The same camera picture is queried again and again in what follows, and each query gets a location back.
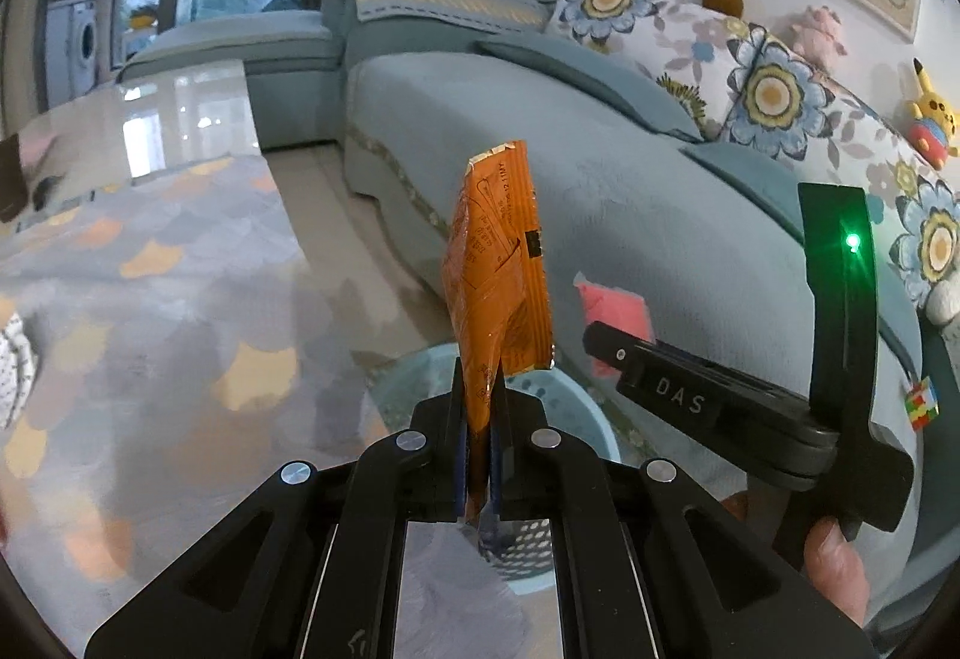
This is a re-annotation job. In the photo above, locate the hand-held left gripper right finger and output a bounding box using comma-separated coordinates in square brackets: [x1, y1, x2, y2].
[487, 365, 876, 659]

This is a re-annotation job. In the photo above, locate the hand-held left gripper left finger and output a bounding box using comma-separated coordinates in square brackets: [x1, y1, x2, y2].
[85, 357, 470, 659]

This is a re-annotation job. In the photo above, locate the person's right hand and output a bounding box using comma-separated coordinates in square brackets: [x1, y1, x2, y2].
[722, 489, 872, 630]

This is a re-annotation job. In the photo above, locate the colourful puzzle cube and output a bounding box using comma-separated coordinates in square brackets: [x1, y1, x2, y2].
[903, 375, 941, 433]

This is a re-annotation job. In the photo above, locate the grey white plush toy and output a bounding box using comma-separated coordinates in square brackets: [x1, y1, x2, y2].
[925, 282, 960, 332]

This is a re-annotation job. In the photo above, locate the floral pillow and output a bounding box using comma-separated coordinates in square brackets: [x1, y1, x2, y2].
[546, 0, 767, 140]
[718, 28, 925, 199]
[862, 155, 960, 311]

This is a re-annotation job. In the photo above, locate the white washing machine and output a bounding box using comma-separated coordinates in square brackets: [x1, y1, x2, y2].
[47, 2, 100, 103]

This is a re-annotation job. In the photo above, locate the white dotted object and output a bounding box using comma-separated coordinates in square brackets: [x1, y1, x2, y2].
[0, 312, 40, 429]

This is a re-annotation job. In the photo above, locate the orange snack packet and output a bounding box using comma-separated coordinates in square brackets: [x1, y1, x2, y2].
[440, 139, 557, 526]

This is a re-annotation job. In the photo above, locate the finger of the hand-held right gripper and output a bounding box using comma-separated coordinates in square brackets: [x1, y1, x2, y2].
[649, 339, 814, 410]
[583, 321, 640, 392]

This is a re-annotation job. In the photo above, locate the pink plastic wrapper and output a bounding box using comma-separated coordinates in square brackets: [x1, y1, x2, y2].
[573, 272, 653, 380]

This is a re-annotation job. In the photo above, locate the light blue plastic bin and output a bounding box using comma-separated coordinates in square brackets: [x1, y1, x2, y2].
[369, 342, 625, 583]

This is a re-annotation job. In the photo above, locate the yellow plush toy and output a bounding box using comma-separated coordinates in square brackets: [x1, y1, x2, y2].
[902, 57, 960, 171]

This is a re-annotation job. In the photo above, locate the pink pig plush toy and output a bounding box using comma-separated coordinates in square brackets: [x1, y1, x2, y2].
[786, 4, 850, 70]

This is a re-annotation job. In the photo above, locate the blue cushion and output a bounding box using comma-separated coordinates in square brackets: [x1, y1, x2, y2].
[685, 141, 820, 249]
[475, 36, 704, 145]

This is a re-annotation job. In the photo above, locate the blue fabric sofa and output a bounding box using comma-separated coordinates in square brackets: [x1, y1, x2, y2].
[118, 0, 960, 630]

